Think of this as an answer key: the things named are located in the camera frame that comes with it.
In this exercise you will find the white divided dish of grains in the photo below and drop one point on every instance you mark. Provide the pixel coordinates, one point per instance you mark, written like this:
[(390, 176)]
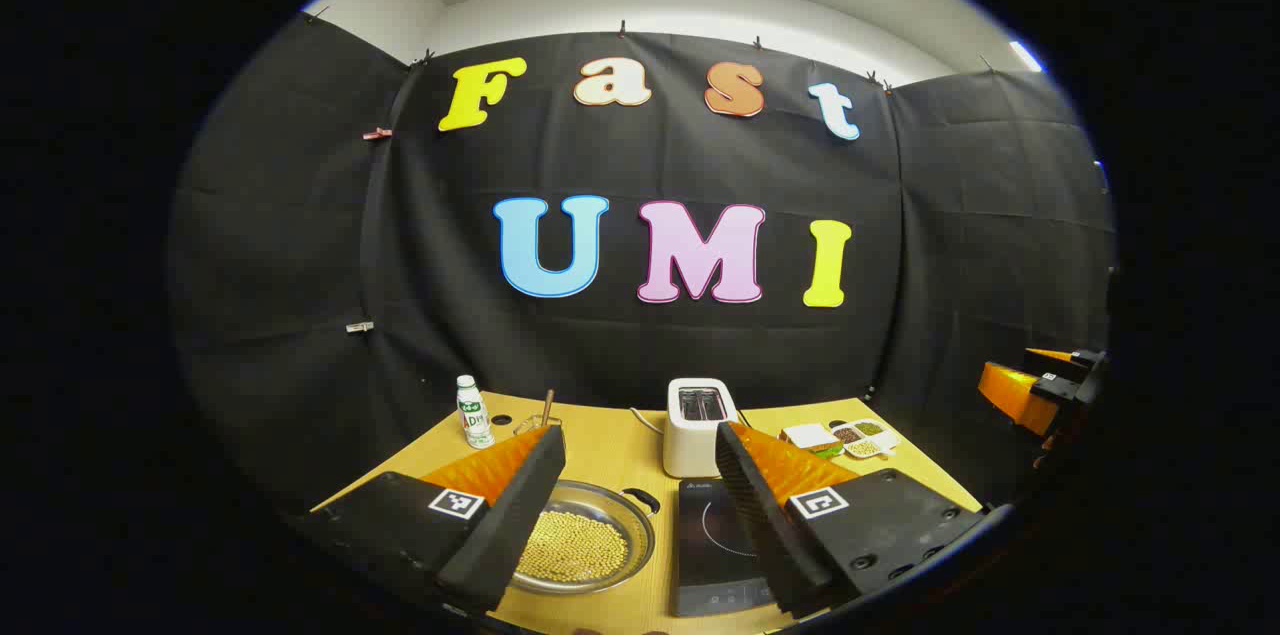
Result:
[(865, 437)]

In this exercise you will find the black induction cooktop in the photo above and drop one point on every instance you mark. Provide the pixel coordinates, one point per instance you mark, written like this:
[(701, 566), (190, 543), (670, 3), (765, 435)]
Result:
[(710, 540)]

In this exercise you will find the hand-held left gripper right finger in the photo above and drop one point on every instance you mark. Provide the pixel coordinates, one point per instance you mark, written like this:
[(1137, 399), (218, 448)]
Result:
[(765, 525)]

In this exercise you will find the pile of soybeans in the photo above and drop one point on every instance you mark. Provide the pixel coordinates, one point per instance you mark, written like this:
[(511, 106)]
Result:
[(575, 547)]

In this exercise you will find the white drink bottle green label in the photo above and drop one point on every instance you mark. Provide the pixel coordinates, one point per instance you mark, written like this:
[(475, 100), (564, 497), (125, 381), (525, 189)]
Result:
[(474, 415)]

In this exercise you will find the black backdrop cloth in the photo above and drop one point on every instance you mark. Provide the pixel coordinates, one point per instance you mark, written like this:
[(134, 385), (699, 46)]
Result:
[(640, 335)]

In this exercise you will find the white toaster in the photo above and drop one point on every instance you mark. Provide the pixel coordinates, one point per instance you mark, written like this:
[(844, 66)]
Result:
[(690, 440)]

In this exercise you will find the reddish backdrop clip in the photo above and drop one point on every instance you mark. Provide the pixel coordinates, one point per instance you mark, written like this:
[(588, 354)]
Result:
[(377, 133)]

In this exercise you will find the ceiling light strip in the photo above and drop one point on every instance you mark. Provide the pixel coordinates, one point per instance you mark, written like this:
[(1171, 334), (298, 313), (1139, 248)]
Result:
[(1026, 56)]

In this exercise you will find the wooden spoon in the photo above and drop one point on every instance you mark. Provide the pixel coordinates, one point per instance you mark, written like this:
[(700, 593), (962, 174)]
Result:
[(547, 405)]

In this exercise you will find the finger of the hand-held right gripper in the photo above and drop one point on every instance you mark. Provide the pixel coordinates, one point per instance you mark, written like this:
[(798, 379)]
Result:
[(1015, 395), (1050, 354)]

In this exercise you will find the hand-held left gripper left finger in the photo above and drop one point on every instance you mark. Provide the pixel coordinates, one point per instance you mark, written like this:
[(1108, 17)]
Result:
[(510, 525)]

